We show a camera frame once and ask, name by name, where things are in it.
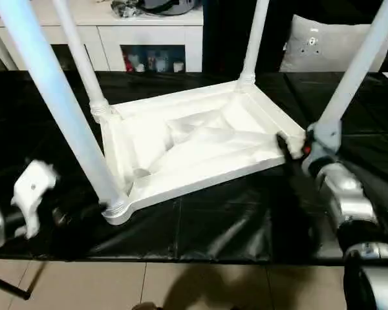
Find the white plastic table top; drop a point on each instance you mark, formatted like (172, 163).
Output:
(197, 139)

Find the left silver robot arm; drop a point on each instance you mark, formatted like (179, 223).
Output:
(0, 226)

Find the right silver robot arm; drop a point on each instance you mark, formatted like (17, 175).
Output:
(352, 200)

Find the black work table leg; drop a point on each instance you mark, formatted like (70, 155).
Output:
(9, 287)

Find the black work surface mat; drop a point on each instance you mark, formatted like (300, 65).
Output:
(35, 129)

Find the grey pillow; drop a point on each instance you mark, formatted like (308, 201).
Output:
(326, 48)

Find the black cabinet with orange label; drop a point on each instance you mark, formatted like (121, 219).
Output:
(226, 32)

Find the white cup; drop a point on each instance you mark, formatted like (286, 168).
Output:
(178, 66)
(139, 68)

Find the red bottle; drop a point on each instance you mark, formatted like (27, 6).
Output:
(128, 64)

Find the white sideboard with glass doors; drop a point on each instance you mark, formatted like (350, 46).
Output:
(148, 32)

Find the black tangled item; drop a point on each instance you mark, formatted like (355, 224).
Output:
(124, 9)

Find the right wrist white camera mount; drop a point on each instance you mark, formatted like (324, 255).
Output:
(328, 139)

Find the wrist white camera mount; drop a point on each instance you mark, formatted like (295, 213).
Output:
(32, 187)
(328, 139)

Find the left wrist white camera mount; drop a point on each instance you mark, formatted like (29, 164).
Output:
(32, 187)

